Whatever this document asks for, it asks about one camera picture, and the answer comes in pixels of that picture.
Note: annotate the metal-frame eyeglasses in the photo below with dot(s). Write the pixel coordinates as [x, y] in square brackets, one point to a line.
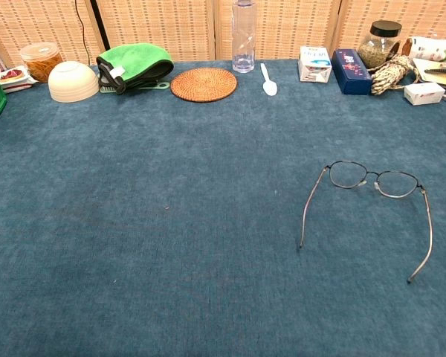
[347, 175]

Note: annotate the blue velvet tablecloth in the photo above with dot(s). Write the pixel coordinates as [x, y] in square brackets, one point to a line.
[171, 223]

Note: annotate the round woven rattan coaster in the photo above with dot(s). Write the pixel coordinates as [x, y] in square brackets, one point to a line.
[203, 85]

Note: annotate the white plastic spoon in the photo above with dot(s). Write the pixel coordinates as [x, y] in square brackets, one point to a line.
[270, 88]

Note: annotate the clear plastic bottle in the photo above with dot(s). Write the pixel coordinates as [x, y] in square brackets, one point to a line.
[244, 37]

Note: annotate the white blue carton box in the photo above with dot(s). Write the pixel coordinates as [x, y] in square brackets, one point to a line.
[314, 65]

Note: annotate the light green plastic comb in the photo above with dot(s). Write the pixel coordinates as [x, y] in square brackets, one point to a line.
[106, 89]

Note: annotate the green black folded cloth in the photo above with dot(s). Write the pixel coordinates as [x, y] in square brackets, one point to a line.
[134, 56]

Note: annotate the dark blue long box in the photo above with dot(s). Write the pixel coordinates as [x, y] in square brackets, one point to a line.
[351, 74]

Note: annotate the woven bamboo screen panel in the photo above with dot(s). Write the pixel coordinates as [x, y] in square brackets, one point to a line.
[156, 26]
[33, 22]
[290, 26]
[423, 15]

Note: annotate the white upturned bowl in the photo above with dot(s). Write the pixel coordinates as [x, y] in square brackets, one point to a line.
[72, 83]

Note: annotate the glass jar black lid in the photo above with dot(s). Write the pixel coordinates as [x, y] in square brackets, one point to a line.
[375, 50]

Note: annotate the plastic jar of rubber bands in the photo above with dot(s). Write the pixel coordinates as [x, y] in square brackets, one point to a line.
[41, 63]

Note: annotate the small white red box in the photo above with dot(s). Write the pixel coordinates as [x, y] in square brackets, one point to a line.
[423, 94]

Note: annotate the small brown object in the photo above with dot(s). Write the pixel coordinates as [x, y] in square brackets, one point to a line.
[406, 47]

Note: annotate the cream yellow notebook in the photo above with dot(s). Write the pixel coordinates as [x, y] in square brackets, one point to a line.
[421, 72]

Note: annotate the white red snack packet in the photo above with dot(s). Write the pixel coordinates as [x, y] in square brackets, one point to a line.
[13, 76]

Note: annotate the white green pouch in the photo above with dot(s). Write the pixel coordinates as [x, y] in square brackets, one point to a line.
[431, 50]

